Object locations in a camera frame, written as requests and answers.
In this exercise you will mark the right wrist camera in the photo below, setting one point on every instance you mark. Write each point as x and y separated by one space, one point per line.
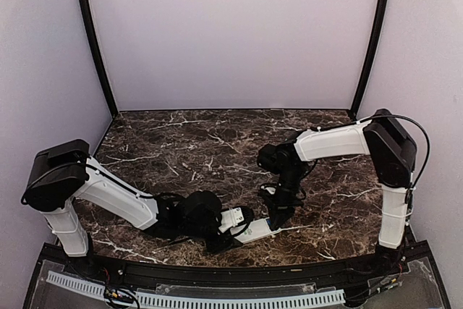
267 192

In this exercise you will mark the left black frame post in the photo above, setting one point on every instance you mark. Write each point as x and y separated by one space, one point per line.
95 51

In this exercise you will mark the white remote control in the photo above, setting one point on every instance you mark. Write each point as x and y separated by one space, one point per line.
257 230

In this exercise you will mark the black front rail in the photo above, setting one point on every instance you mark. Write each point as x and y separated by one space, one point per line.
344 273

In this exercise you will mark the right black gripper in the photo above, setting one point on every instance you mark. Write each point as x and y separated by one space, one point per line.
282 210

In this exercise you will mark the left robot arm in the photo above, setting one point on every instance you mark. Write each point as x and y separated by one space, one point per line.
68 171

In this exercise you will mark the black frame post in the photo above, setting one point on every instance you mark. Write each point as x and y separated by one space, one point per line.
95 51
370 53

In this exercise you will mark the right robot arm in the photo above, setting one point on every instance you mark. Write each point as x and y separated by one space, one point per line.
391 148

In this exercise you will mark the white slotted cable duct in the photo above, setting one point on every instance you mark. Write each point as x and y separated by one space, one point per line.
170 296

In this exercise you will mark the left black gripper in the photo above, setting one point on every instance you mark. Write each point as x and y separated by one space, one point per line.
222 245

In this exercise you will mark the right black frame post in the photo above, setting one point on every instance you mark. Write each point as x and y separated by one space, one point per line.
370 53

